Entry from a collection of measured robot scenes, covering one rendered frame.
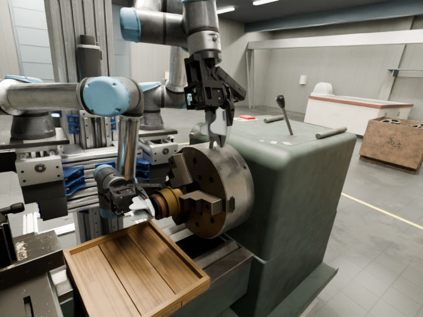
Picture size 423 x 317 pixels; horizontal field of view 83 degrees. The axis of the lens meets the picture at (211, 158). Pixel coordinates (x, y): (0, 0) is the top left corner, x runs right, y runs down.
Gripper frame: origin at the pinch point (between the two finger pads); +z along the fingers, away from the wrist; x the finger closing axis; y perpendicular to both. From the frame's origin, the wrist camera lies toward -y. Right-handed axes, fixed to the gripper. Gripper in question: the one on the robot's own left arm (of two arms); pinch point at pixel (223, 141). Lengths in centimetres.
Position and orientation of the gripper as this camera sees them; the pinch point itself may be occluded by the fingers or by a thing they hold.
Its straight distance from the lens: 59.2
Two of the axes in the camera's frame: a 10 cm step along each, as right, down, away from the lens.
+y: -7.5, 1.7, -6.4
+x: 6.5, -0.1, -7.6
